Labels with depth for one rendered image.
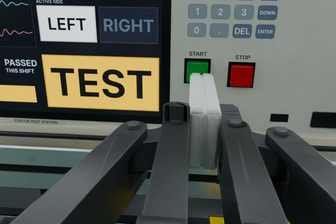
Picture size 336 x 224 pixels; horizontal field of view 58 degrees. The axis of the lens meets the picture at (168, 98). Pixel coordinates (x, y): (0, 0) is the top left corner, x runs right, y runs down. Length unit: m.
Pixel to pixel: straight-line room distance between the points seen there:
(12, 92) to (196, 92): 0.20
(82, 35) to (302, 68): 0.19
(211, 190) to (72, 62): 0.17
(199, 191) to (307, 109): 0.12
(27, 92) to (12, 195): 0.28
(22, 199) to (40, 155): 0.26
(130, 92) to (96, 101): 0.03
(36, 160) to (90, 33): 0.12
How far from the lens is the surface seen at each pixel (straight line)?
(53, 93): 0.30
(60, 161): 0.29
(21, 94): 0.32
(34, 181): 0.32
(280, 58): 0.28
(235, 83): 0.27
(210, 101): 0.15
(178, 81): 0.27
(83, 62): 0.28
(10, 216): 0.35
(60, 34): 0.28
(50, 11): 0.28
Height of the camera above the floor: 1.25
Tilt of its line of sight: 20 degrees down
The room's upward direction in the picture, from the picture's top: 1 degrees clockwise
